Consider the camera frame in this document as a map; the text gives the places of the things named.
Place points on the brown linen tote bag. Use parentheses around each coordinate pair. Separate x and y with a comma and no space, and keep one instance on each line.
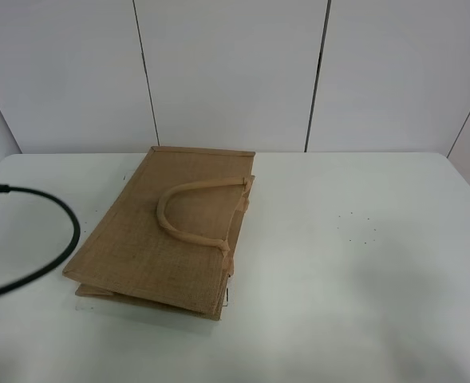
(169,238)

